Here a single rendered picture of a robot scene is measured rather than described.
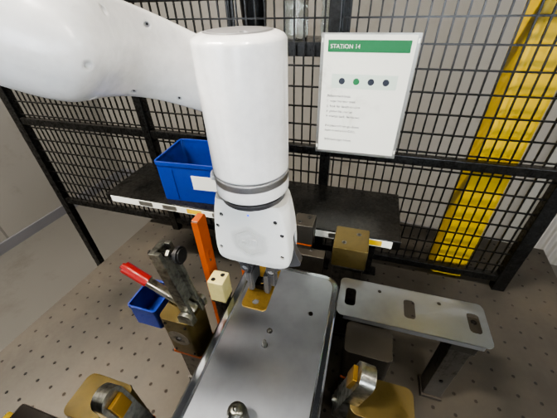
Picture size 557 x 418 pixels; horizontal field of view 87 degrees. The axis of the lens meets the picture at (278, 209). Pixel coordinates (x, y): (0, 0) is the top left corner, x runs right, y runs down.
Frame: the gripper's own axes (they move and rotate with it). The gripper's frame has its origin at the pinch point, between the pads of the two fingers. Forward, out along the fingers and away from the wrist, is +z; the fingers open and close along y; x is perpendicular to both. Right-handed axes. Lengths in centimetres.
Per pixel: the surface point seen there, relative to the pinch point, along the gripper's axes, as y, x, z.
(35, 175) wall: -234, 111, 79
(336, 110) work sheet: 4, 54, -7
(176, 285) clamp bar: -14.7, -1.9, 4.9
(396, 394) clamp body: 22.1, -4.6, 14.9
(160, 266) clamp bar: -16.2, -2.2, 0.4
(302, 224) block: 0.6, 26.7, 11.6
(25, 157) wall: -234, 112, 63
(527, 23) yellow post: 43, 61, -27
